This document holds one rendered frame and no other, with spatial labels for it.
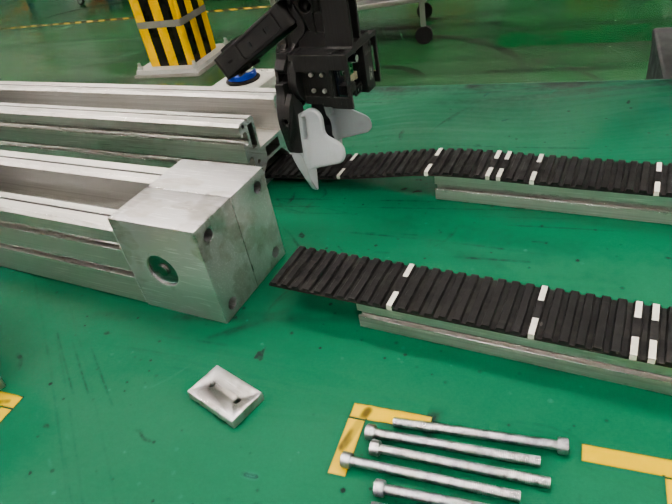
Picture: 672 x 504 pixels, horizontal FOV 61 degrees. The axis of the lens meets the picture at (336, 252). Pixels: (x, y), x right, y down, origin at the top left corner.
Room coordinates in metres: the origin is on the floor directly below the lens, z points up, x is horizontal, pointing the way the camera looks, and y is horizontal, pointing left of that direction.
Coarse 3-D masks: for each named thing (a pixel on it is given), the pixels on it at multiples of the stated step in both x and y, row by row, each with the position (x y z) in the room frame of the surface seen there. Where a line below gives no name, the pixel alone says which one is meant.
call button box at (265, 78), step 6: (258, 72) 0.81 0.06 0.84; (264, 72) 0.80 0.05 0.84; (270, 72) 0.80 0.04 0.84; (252, 78) 0.78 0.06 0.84; (258, 78) 0.78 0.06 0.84; (264, 78) 0.78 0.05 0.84; (270, 78) 0.78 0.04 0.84; (216, 84) 0.79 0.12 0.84; (222, 84) 0.79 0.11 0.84; (228, 84) 0.78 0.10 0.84; (234, 84) 0.77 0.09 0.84; (240, 84) 0.77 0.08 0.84; (246, 84) 0.77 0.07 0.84; (252, 84) 0.76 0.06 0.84; (258, 84) 0.76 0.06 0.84; (264, 84) 0.76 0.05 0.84; (270, 84) 0.77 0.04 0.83
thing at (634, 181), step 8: (632, 160) 0.44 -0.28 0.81; (632, 168) 0.42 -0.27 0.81; (640, 168) 0.43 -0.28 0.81; (648, 168) 0.42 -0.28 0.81; (632, 176) 0.41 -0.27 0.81; (640, 176) 0.41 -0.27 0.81; (648, 176) 0.41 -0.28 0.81; (624, 184) 0.41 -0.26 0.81; (632, 184) 0.40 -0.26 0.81; (640, 184) 0.40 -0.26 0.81; (648, 184) 0.40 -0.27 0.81; (624, 192) 0.40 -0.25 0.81; (632, 192) 0.39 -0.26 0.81; (640, 192) 0.39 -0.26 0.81; (648, 192) 0.39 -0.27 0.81
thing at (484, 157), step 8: (480, 152) 0.50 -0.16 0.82; (488, 152) 0.50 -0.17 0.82; (472, 160) 0.49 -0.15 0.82; (480, 160) 0.49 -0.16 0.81; (488, 160) 0.49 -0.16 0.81; (472, 168) 0.48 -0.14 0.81; (480, 168) 0.47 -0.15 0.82; (464, 176) 0.47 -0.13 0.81; (472, 176) 0.47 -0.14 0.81; (480, 176) 0.46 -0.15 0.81
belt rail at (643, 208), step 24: (456, 192) 0.48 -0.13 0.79; (480, 192) 0.47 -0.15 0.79; (504, 192) 0.46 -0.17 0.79; (528, 192) 0.44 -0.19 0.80; (552, 192) 0.43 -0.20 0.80; (576, 192) 0.42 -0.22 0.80; (600, 192) 0.41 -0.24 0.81; (600, 216) 0.41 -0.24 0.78; (624, 216) 0.40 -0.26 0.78; (648, 216) 0.39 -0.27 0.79
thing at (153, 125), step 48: (0, 96) 0.90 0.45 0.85; (48, 96) 0.84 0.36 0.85; (96, 96) 0.79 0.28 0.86; (144, 96) 0.74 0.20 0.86; (192, 96) 0.70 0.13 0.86; (240, 96) 0.66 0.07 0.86; (0, 144) 0.81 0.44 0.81; (48, 144) 0.77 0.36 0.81; (96, 144) 0.70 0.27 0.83; (144, 144) 0.65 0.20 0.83; (192, 144) 0.61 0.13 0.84; (240, 144) 0.58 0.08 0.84
